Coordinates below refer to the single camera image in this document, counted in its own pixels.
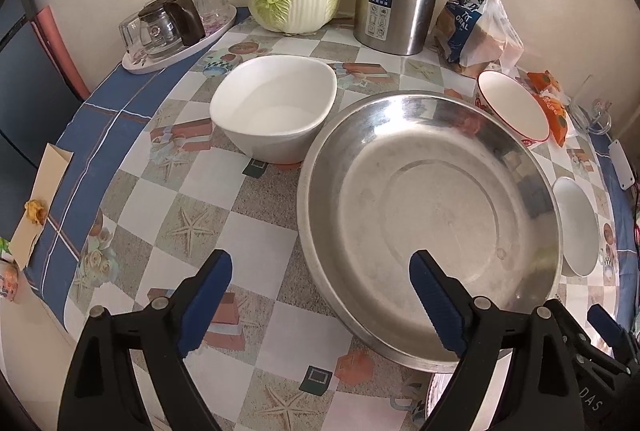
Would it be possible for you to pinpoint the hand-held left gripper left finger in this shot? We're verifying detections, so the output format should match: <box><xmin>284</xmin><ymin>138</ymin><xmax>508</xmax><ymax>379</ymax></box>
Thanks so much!
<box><xmin>59</xmin><ymin>249</ymin><xmax>234</xmax><ymax>431</ymax></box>

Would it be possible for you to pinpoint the white plastic device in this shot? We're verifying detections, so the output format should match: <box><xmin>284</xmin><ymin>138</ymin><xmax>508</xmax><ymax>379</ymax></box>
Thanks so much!
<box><xmin>610</xmin><ymin>140</ymin><xmax>637</xmax><ymax>190</ymax></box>

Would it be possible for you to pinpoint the white oval tray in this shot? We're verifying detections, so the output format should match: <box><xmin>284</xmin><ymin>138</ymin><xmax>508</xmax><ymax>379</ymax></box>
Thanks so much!
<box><xmin>121</xmin><ymin>4</ymin><xmax>238</xmax><ymax>75</ymax></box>

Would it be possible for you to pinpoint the bagged sliced bread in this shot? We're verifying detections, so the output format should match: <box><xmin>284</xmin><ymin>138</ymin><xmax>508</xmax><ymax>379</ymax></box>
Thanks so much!
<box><xmin>432</xmin><ymin>0</ymin><xmax>528</xmax><ymax>78</ymax></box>

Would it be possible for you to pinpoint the white square bowl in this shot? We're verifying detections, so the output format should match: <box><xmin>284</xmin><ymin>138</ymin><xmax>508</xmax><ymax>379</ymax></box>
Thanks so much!
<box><xmin>209</xmin><ymin>54</ymin><xmax>337</xmax><ymax>163</ymax></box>

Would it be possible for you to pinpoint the yellow crumpled wrapper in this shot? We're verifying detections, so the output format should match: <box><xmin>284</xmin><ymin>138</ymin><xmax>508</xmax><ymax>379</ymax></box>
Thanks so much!
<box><xmin>25</xmin><ymin>200</ymin><xmax>49</xmax><ymax>226</ymax></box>

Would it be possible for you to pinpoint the large steel basin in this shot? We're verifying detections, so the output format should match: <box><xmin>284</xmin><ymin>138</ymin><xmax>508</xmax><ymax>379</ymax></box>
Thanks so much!
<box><xmin>296</xmin><ymin>90</ymin><xmax>565</xmax><ymax>374</ymax></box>

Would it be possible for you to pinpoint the dark blue cabinet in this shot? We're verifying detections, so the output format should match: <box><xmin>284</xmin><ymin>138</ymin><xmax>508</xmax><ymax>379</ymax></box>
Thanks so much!
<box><xmin>0</xmin><ymin>0</ymin><xmax>87</xmax><ymax>217</ymax></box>

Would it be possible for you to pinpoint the glass teapot brown handle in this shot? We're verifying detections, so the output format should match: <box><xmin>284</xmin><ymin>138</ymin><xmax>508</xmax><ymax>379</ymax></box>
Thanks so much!
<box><xmin>137</xmin><ymin>0</ymin><xmax>207</xmax><ymax>59</ymax></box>

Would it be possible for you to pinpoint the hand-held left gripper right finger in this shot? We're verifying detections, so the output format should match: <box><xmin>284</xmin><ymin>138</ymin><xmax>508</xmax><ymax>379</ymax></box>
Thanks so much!
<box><xmin>409</xmin><ymin>249</ymin><xmax>586</xmax><ymax>431</ymax></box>

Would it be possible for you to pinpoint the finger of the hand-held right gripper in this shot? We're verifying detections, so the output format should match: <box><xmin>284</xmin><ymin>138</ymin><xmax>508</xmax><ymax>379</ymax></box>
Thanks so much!
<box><xmin>549</xmin><ymin>297</ymin><xmax>591</xmax><ymax>354</ymax></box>
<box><xmin>587</xmin><ymin>303</ymin><xmax>640</xmax><ymax>364</ymax></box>

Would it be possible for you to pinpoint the red-rimmed white bowl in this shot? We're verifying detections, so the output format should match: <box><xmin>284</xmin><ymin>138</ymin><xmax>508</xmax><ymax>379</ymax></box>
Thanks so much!
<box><xmin>475</xmin><ymin>71</ymin><xmax>551</xmax><ymax>149</ymax></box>

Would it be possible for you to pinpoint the colourful printed packet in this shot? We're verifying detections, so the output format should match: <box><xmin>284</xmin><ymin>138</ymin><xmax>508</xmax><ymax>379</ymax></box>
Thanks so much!
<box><xmin>0</xmin><ymin>237</ymin><xmax>22</xmax><ymax>304</ymax></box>

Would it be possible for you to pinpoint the pink chair back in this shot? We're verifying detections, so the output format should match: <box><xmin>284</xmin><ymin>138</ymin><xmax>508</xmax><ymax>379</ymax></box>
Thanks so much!
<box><xmin>31</xmin><ymin>6</ymin><xmax>92</xmax><ymax>101</ymax></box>

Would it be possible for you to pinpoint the tan paper envelope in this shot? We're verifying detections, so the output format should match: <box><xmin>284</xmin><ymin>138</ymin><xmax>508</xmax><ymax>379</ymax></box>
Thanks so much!
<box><xmin>10</xmin><ymin>142</ymin><xmax>75</xmax><ymax>270</ymax></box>

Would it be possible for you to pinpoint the small white plate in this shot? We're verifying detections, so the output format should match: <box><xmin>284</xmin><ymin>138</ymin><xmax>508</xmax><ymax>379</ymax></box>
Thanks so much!
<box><xmin>551</xmin><ymin>176</ymin><xmax>601</xmax><ymax>278</ymax></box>

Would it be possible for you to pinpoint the clear glass mug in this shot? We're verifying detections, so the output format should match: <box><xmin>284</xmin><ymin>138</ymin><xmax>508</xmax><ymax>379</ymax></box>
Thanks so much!
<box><xmin>569</xmin><ymin>75</ymin><xmax>614</xmax><ymax>136</ymax></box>

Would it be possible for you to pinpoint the orange snack packet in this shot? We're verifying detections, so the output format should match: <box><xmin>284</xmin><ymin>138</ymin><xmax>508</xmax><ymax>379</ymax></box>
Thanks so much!
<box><xmin>525</xmin><ymin>70</ymin><xmax>564</xmax><ymax>98</ymax></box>
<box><xmin>532</xmin><ymin>92</ymin><xmax>572</xmax><ymax>148</ymax></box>

